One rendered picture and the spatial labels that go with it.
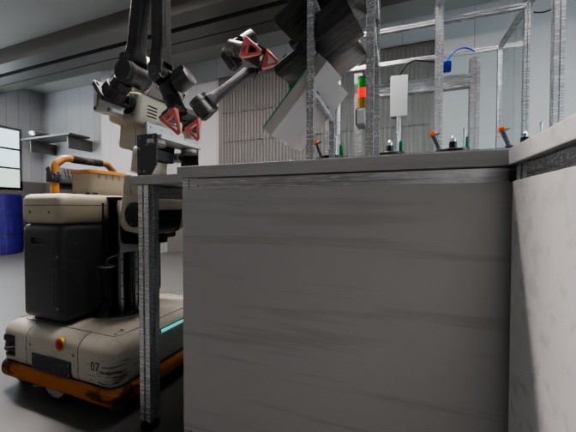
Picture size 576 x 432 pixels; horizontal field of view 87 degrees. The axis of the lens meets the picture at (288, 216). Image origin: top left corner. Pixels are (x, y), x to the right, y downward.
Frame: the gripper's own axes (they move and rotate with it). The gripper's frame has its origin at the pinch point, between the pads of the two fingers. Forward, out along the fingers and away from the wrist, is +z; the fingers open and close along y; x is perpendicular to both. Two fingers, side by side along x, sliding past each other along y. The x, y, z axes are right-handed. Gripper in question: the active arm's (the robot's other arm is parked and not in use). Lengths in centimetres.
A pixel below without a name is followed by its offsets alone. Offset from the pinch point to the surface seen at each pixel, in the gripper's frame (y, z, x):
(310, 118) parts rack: -9.2, 31.3, 14.8
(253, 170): -33, 36, 31
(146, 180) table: -32, -6, 50
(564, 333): -40, 96, 29
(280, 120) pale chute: -7.2, 19.6, 18.4
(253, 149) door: 272, -226, 79
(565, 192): -39, 88, 14
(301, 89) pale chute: -6.3, 22.6, 7.7
